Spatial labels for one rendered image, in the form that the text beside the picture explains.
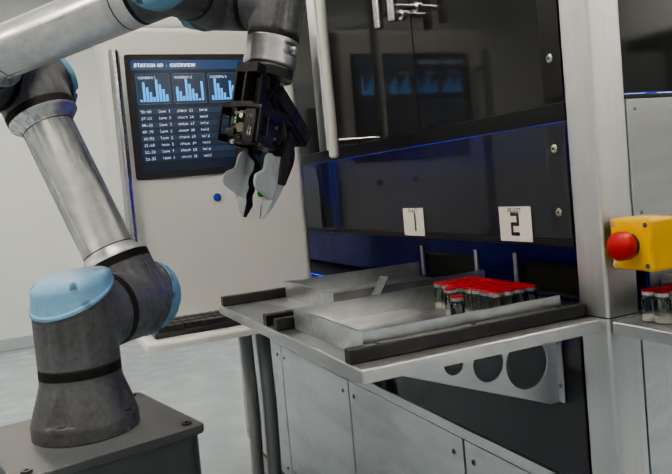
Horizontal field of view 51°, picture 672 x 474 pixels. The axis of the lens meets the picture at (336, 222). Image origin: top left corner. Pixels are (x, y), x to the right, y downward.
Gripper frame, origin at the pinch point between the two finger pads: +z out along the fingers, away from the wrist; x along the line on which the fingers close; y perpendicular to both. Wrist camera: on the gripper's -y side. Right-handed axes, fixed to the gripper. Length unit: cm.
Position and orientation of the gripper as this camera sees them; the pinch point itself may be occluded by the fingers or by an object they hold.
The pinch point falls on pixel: (257, 209)
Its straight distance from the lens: 101.8
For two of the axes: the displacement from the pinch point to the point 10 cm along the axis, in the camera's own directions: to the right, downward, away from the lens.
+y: -4.8, -1.1, -8.7
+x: 8.6, 0.9, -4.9
